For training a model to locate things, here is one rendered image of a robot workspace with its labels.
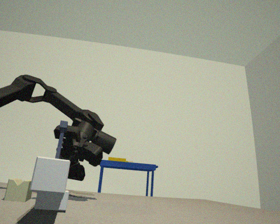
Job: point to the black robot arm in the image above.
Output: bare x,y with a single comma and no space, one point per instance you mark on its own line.
87,121

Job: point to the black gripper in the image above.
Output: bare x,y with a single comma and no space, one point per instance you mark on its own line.
71,151

